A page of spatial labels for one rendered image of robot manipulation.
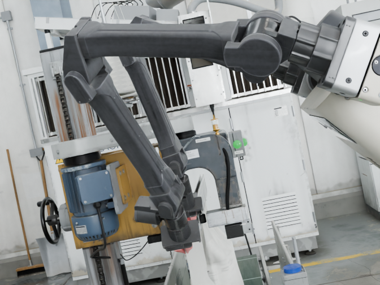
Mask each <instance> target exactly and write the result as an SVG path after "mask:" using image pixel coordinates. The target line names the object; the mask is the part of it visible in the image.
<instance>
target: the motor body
mask: <svg viewBox="0 0 380 285"><path fill-rule="evenodd" d="M102 170H106V160H105V159H100V160H96V161H91V162H87V163H85V164H82V165H80V164H78V165H72V166H68V167H64V168H62V169H61V173H63V174H62V179H63V184H64V189H65V193H66V197H67V202H68V207H69V211H70V213H74V215H73V216H72V217H71V220H72V224H73V227H74V232H75V235H76V237H77V238H78V239H79V240H81V241H93V240H99V239H103V234H102V229H101V224H100V219H99V216H98V213H97V209H96V208H95V207H94V206H93V204H94V203H92V204H88V205H83V204H82V203H81V201H80V200H79V196H78V192H77V188H76V183H75V177H76V176H79V175H84V174H88V173H91V172H96V171H102ZM109 200H110V199H108V200H103V201H100V202H101V207H100V211H101V217H102V222H103V227H104V230H105V236H106V237H109V236H111V235H113V234H115V233H116V232H117V231H118V228H119V219H118V215H117V214H116V212H115V208H110V209H108V208H105V204H104V202H107V201H109Z"/></svg>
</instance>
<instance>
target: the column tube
mask: <svg viewBox="0 0 380 285"><path fill-rule="evenodd" d="M63 49H64V48H62V49H57V50H52V51H47V52H44V53H40V59H41V64H42V69H43V72H44V77H45V82H46V87H47V92H48V95H49V100H50V105H51V110H52V113H53V118H54V123H55V128H56V131H57V136H58V141H59V143H61V142H64V141H69V138H68V134H67V129H66V122H65V121H64V116H63V114H64V113H63V111H62V104H61V101H60V96H59V93H58V87H57V82H56V79H55V80H53V78H52V75H51V70H50V65H49V63H50V62H55V61H61V60H63ZM61 79H62V83H63V88H64V93H65V97H66V101H67V103H66V104H67V106H68V113H69V115H70V122H71V124H72V130H73V133H74V139H80V138H83V137H88V136H94V135H97V132H96V128H95V124H94V119H93V114H92V109H91V106H90V104H89V103H83V104H79V103H77V102H76V100H75V99H74V97H73V96H72V94H71V93H70V92H69V90H68V89H67V88H66V86H65V84H64V82H63V80H64V78H61ZM82 250H83V255H84V259H85V264H86V268H87V273H88V278H89V283H90V285H101V284H100V279H99V276H98V271H97V265H96V261H95V258H90V256H91V255H92V254H93V248H92V247H87V248H82ZM99 252H100V256H110V257H111V258H101V262H102V264H101V265H102V267H103V273H104V275H105V281H106V285H124V280H123V276H122V271H121V266H120V263H119V262H118V259H120V258H122V256H121V255H123V253H122V248H121V244H120V241H117V242H113V243H107V244H106V248H105V250H103V251H99ZM120 254H121V255H120Z"/></svg>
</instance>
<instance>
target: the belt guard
mask: <svg viewBox="0 0 380 285"><path fill-rule="evenodd" d="M170 122H171V125H172V127H173V129H174V132H175V133H182V132H187V131H191V130H193V129H194V125H193V120H192V116H191V115H190V116H184V117H181V118H176V119H170ZM140 127H141V129H142V130H143V131H144V133H145V134H146V136H147V138H148V139H154V138H156V137H155V134H154V132H153V130H152V127H151V125H150V124H146V125H143V126H140ZM117 146H119V145H118V143H117V142H116V141H115V139H114V138H113V136H112V135H111V133H110V132H108V133H102V134H99V135H94V136H88V137H83V138H80V139H74V140H70V141H64V142H59V143H56V144H51V149H52V153H53V158H54V160H55V159H62V158H68V157H73V156H79V155H82V154H87V153H92V152H97V151H100V150H105V149H110V148H114V147H117Z"/></svg>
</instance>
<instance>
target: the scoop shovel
mask: <svg viewBox="0 0 380 285"><path fill-rule="evenodd" d="M42 150H43V151H44V148H42ZM44 155H45V151H44ZM44 155H43V156H42V159H41V160H40V159H39V158H38V156H36V158H37V159H38V160H39V162H40V168H41V175H42V181H43V186H44V192H45V197H48V190H47V186H46V179H45V172H44V165H43V158H44ZM47 213H48V216H49V215H50V204H49V205H47ZM50 232H51V236H50V237H51V238H52V239H53V240H55V238H56V236H55V233H54V231H53V228H52V226H50ZM36 241H37V243H38V246H39V249H40V253H41V257H42V261H43V264H44V268H45V271H46V275H47V277H52V276H55V275H58V274H60V273H68V272H71V268H70V265H69V261H68V255H67V250H66V245H65V242H64V237H63V233H61V237H60V239H59V242H57V243H56V244H50V243H49V242H48V241H47V239H46V237H42V238H38V239H36Z"/></svg>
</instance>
